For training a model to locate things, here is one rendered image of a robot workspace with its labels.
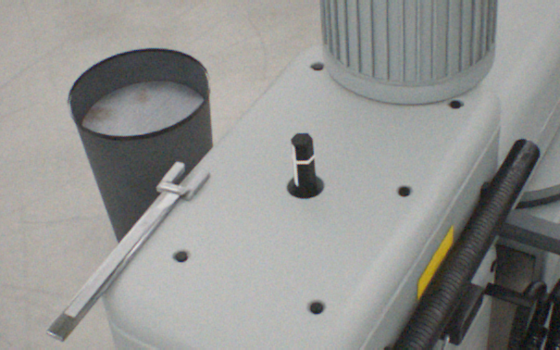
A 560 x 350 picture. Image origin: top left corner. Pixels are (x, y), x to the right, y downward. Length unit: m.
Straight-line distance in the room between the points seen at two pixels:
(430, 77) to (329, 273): 0.27
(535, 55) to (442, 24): 0.39
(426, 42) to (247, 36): 3.60
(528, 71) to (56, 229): 2.69
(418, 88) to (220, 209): 0.26
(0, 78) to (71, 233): 1.14
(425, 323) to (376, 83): 0.27
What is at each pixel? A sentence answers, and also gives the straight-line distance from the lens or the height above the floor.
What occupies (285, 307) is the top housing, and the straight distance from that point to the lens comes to 0.91.
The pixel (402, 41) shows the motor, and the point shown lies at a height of 1.98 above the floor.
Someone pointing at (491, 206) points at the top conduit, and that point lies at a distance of 1.12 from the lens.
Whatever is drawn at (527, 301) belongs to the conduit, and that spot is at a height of 1.55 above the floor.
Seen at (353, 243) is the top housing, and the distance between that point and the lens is 0.96.
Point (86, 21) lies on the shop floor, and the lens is 4.96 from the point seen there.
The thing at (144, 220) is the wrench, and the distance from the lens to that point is 1.00.
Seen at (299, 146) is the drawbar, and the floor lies 1.95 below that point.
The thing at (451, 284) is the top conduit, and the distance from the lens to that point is 1.04.
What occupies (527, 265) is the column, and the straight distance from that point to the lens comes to 1.51.
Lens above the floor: 2.58
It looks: 42 degrees down
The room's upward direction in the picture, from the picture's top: 6 degrees counter-clockwise
